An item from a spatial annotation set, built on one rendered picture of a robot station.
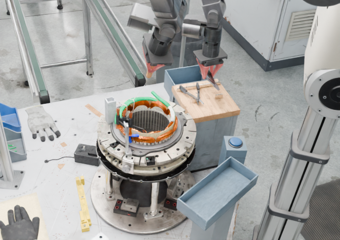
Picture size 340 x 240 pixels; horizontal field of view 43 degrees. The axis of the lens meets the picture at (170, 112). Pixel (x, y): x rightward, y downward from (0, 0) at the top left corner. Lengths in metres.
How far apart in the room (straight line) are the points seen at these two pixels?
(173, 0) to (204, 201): 0.61
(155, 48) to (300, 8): 2.58
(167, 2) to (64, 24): 3.36
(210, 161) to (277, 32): 2.08
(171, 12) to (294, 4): 2.64
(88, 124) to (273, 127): 1.69
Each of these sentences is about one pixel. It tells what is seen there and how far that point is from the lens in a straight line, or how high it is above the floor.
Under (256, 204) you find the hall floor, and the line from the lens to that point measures 2.69.
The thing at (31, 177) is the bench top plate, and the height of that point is 0.78.
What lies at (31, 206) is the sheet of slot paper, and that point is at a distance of 1.62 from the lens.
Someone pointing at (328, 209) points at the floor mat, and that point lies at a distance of 2.80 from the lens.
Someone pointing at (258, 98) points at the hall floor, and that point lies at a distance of 3.48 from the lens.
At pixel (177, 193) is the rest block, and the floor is 0.84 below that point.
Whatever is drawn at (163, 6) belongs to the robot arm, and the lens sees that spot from 0.98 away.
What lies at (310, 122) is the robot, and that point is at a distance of 1.24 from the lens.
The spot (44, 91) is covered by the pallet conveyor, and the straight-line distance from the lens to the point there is 2.14.
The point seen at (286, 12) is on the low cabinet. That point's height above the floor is 0.55.
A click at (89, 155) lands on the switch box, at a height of 0.83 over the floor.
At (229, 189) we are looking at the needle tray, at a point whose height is 1.03.
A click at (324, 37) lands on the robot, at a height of 1.57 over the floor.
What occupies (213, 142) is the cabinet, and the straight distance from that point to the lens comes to 1.63.
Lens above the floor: 2.03
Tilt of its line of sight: 39 degrees down
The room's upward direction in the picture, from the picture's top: 5 degrees clockwise
